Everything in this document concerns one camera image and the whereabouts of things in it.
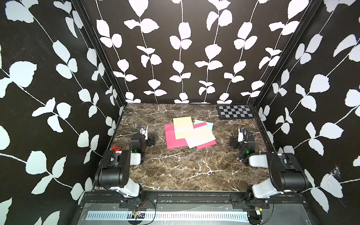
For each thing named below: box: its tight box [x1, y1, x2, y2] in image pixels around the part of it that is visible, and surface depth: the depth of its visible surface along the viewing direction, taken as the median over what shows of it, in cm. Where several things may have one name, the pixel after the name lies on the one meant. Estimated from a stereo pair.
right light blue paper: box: [194, 119, 214, 132], surface depth 110 cm
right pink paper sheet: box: [184, 121, 217, 150], surface depth 99 cm
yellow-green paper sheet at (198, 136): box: [184, 124, 217, 149], surface depth 104 cm
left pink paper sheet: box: [164, 123, 188, 150], surface depth 100 cm
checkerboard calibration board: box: [216, 104, 255, 120], surface depth 116 cm
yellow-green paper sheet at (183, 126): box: [172, 116, 194, 140], surface depth 110 cm
